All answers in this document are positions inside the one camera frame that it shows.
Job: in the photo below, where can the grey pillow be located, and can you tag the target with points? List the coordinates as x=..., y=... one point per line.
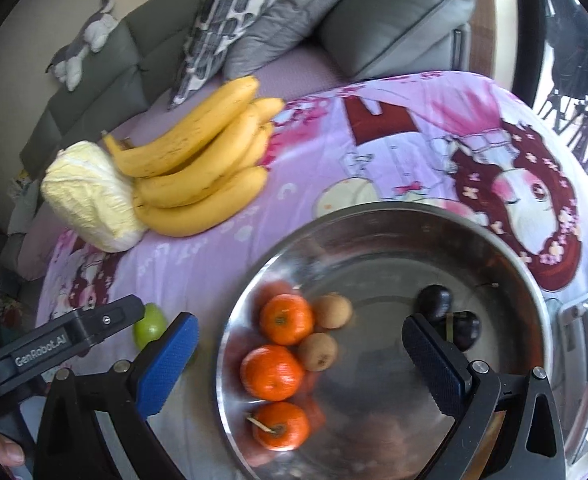
x=294, y=20

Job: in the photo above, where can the tangerine with twig stem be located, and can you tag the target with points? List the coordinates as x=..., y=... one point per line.
x=280, y=425

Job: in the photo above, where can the silver screen device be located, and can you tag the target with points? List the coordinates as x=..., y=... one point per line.
x=574, y=320

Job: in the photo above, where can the printed cartoon blanket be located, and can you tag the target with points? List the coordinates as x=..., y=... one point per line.
x=324, y=160

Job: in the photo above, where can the black and white patterned pillow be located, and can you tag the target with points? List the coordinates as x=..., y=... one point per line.
x=223, y=15

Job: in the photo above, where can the dark cherry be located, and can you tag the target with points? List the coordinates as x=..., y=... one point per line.
x=434, y=300
x=466, y=335

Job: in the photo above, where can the pale small cushion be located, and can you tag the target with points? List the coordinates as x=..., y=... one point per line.
x=21, y=210

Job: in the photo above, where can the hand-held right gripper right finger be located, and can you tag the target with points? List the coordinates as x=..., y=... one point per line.
x=429, y=355

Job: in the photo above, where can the green jujube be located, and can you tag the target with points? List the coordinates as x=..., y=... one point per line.
x=148, y=330

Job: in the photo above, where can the grey plush toy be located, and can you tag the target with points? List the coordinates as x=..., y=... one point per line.
x=96, y=30

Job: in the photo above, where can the brown longan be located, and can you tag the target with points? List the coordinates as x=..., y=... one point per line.
x=318, y=351
x=331, y=311

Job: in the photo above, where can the round steel plate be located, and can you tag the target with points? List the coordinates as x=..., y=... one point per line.
x=384, y=385

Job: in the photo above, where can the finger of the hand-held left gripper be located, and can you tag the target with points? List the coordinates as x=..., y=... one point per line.
x=121, y=312

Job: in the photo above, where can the large orange tangerine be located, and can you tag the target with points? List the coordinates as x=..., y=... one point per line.
x=272, y=372

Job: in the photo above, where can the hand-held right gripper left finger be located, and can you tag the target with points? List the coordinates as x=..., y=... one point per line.
x=166, y=365

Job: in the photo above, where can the grey sofa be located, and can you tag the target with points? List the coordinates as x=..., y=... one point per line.
x=138, y=50

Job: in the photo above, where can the person's left hand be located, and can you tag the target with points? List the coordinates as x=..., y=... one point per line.
x=3, y=450

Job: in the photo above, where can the napa cabbage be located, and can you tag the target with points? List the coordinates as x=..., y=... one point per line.
x=93, y=200

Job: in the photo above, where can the small orange tangerine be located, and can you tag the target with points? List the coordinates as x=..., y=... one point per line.
x=286, y=319

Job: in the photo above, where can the yellow banana bunch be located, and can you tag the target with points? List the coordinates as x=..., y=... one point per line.
x=198, y=210

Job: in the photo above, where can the grey sofa cushion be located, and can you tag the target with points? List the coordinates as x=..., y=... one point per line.
x=399, y=25

